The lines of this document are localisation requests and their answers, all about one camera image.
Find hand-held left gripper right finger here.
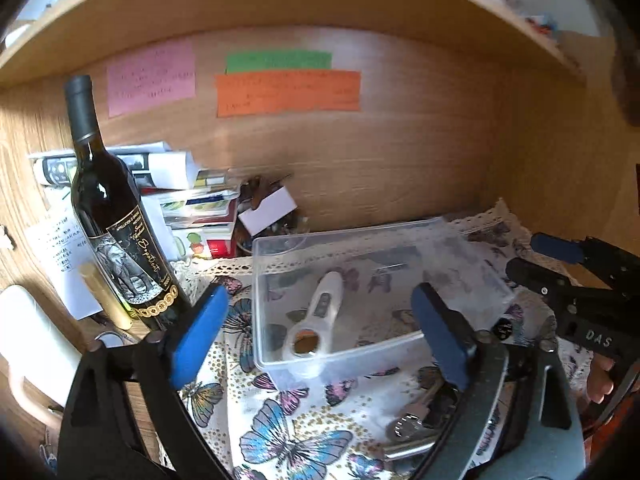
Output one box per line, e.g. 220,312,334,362
385,282,586,480

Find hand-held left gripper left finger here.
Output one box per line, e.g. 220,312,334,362
60,284,233,480

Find dark wine bottle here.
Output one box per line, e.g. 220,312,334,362
64,75,194,335

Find gold cylinder tube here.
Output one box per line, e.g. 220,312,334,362
78,262,134,332

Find orange paper note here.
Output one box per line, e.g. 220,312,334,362
215,70,362,119

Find green paper note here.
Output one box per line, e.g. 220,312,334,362
225,50,333,74

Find white handwritten paper sheet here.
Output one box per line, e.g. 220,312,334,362
25,209,102,322

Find stack of papers and booklets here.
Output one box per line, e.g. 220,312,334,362
29,141,242,261

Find clear plastic container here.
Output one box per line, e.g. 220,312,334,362
251,216,518,378

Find pink paper note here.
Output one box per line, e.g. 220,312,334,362
107,39,197,118

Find butterfly print cloth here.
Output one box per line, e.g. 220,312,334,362
172,199,596,480

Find white handheld thermometer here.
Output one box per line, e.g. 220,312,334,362
286,271,346,363

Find silver metal keys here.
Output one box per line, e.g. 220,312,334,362
386,382,462,461

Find small white card box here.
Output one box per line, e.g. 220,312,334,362
237,186,299,237

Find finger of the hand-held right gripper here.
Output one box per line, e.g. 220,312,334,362
530,232,640,291
505,257,583,308

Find white rounded plastic object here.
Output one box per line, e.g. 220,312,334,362
0,285,83,413

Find person's right hand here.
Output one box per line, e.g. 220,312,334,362
586,354,620,405

